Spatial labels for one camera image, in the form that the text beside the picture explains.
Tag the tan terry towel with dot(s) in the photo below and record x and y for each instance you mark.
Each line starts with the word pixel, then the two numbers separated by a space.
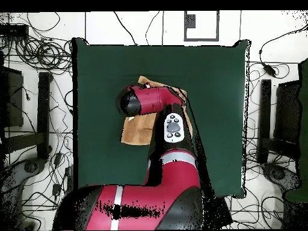
pixel 138 130

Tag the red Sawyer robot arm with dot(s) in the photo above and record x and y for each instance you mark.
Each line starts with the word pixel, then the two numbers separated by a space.
pixel 154 192

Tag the dark green table cloth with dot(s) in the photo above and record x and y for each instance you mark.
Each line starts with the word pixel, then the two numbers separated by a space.
pixel 211 108

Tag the black power strip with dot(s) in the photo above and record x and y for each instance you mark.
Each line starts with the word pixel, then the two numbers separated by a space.
pixel 69 178
pixel 14 30

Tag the small black plug adapter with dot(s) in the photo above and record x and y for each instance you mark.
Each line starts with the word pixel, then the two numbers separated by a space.
pixel 58 158
pixel 56 189

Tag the black stand leg bar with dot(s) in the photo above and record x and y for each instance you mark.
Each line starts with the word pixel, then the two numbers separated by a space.
pixel 43 115
pixel 264 115

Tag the black stand cross bar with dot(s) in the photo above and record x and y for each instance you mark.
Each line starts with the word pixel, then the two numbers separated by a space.
pixel 281 146
pixel 24 142

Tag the black power adapter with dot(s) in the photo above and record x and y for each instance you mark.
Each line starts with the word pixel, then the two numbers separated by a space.
pixel 269 70

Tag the black equipment box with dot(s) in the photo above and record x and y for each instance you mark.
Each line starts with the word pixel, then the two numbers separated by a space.
pixel 14 101
pixel 288 108

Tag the grey rectangular floor frame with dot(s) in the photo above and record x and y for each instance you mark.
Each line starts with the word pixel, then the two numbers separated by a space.
pixel 190 21

